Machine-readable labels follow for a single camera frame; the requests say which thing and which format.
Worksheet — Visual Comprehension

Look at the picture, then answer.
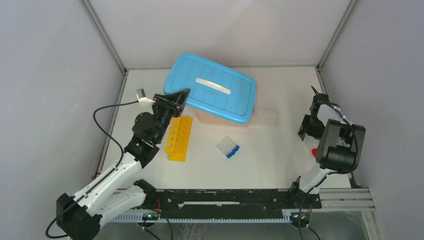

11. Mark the blue plastic box lid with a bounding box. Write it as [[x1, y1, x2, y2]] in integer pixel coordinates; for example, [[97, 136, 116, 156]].
[[163, 53, 257, 125]]

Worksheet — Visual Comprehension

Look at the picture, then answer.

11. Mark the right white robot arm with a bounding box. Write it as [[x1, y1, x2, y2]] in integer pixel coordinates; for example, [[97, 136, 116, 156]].
[[289, 93, 366, 208]]

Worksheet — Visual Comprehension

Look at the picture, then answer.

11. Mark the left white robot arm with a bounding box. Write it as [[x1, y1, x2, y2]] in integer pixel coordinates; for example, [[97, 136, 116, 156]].
[[48, 88, 191, 240]]

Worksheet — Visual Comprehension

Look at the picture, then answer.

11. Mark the clear plastic well plate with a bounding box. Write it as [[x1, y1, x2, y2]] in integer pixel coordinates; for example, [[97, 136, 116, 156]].
[[251, 109, 279, 128]]

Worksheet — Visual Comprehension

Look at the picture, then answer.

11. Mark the pink plastic storage box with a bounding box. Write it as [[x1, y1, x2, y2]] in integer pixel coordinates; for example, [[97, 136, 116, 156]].
[[190, 94, 257, 128]]

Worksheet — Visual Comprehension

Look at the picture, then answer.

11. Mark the left black cable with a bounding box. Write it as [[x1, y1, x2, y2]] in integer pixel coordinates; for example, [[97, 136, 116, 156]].
[[44, 100, 141, 239]]

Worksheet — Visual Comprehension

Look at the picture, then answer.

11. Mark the white bottle red cap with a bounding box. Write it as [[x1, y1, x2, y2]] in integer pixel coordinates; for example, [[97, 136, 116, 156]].
[[307, 138, 319, 158]]

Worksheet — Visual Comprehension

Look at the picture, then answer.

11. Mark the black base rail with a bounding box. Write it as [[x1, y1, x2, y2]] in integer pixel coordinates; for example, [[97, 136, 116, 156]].
[[134, 179, 322, 220]]

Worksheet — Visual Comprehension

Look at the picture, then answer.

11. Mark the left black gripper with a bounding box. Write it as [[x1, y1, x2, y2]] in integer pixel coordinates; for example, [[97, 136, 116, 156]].
[[151, 89, 190, 143]]

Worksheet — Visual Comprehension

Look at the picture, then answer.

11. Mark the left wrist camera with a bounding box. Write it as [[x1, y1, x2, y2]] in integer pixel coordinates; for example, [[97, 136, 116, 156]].
[[136, 88, 155, 108]]

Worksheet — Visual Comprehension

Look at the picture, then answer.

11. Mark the blue-capped tube bundle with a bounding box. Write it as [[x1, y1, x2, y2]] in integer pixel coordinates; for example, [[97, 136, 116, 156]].
[[215, 136, 240, 159]]

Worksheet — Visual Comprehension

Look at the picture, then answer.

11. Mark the yellow test tube rack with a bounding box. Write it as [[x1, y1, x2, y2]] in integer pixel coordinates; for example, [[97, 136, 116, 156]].
[[164, 115, 193, 162]]

